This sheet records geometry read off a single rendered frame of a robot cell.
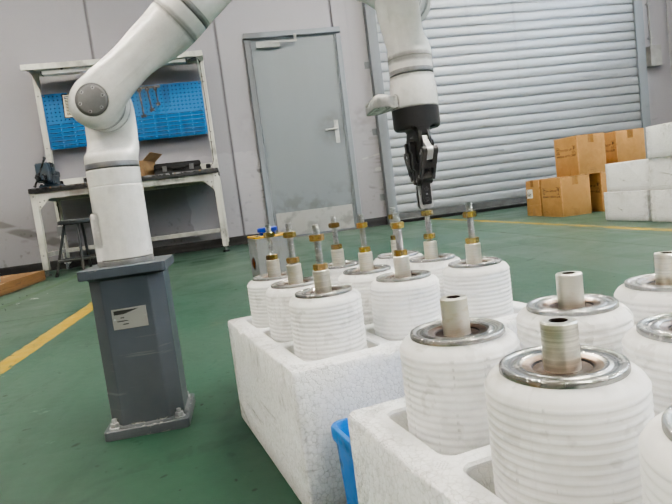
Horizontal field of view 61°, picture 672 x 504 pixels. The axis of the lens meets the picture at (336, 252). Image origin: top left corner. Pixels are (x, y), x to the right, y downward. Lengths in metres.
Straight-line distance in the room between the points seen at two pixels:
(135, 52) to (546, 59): 6.24
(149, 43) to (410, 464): 0.84
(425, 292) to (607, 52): 6.80
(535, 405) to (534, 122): 6.57
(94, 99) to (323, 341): 0.59
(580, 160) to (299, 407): 4.20
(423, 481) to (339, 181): 5.75
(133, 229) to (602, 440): 0.87
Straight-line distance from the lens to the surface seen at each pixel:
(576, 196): 4.72
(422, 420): 0.47
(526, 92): 6.86
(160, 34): 1.07
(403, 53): 0.93
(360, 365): 0.70
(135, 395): 1.09
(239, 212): 6.01
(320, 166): 6.09
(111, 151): 1.07
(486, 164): 6.57
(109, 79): 1.07
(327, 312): 0.70
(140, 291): 1.05
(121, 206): 1.06
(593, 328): 0.50
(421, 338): 0.45
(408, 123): 0.91
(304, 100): 6.15
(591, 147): 4.80
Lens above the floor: 0.37
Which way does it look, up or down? 6 degrees down
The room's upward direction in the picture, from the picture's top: 7 degrees counter-clockwise
